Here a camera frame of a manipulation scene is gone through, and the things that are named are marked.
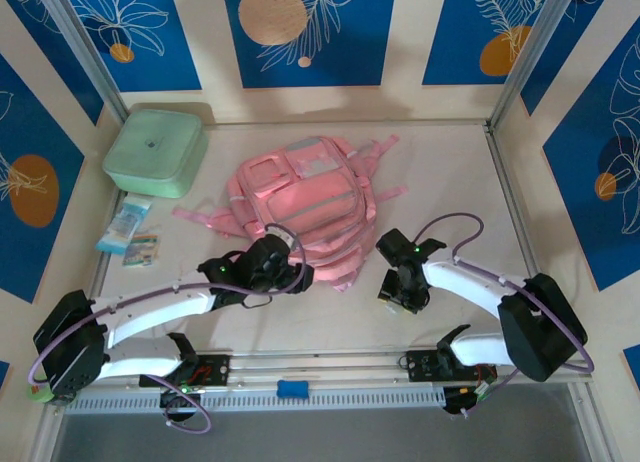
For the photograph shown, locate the pink backpack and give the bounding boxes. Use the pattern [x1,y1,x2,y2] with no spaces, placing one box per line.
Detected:
[172,135,406,294]

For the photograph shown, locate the mint green square case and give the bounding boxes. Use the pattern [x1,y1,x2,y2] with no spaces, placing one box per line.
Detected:
[102,109,210,199]

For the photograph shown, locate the blue sponge block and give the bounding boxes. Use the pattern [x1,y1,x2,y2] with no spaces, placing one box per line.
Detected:
[276,380,311,398]

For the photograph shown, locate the black controller box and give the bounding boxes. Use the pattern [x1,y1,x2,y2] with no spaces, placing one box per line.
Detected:
[442,384,489,418]
[159,385,202,416]

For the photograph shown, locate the small colourful card packet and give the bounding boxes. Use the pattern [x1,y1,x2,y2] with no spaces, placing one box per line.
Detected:
[122,231,162,269]

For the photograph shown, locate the blue white tissue packet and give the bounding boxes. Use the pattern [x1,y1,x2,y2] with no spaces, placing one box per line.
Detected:
[95,194,153,256]

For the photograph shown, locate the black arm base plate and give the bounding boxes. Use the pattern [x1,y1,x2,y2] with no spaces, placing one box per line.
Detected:
[405,350,499,383]
[138,354,231,388]

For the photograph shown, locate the aluminium front rail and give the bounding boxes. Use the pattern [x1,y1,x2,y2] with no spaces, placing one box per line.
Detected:
[48,344,595,383]

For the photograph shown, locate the grey slotted cable duct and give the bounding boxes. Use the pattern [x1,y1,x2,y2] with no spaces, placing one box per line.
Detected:
[64,385,447,416]

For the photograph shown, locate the aluminium frame post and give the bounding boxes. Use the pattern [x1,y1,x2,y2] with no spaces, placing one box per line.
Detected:
[487,0,575,133]
[37,0,130,128]

